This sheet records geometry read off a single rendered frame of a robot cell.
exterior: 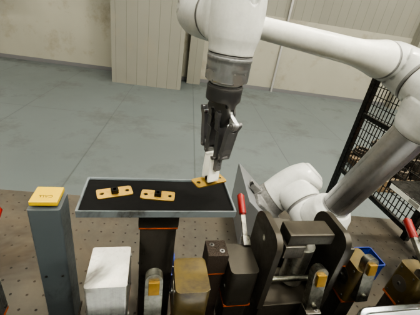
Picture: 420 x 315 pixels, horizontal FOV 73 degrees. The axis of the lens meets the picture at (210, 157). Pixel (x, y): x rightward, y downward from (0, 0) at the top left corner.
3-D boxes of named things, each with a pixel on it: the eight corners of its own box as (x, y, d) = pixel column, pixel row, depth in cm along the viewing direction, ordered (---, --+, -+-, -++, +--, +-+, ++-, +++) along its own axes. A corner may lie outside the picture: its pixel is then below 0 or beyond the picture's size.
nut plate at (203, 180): (198, 188, 66) (199, 184, 66) (190, 180, 69) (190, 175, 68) (227, 181, 71) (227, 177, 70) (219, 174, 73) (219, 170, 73)
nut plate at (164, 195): (139, 199, 69) (139, 195, 68) (142, 190, 72) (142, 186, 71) (174, 202, 70) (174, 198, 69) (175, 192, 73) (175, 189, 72)
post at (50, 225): (49, 327, 83) (23, 211, 62) (56, 304, 90) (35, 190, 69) (76, 325, 85) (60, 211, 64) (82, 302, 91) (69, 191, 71)
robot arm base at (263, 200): (244, 174, 131) (253, 167, 130) (269, 202, 141) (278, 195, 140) (251, 199, 116) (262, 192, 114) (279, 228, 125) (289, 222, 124)
